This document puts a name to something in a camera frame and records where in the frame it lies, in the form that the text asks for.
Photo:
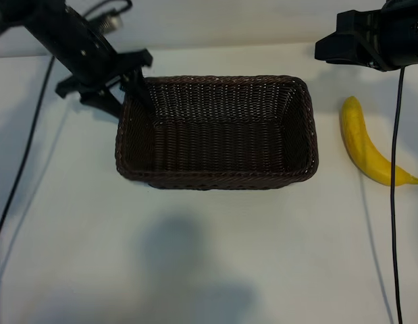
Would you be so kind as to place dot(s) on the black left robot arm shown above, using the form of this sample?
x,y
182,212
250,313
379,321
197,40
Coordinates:
x,y
23,10

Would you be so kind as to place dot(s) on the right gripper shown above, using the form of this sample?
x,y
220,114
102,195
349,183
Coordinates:
x,y
397,40

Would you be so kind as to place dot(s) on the yellow banana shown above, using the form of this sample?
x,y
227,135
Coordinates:
x,y
360,145

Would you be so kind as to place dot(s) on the dark brown wicker basket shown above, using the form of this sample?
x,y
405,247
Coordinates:
x,y
215,148

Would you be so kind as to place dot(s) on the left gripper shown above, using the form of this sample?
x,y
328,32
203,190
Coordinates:
x,y
80,50

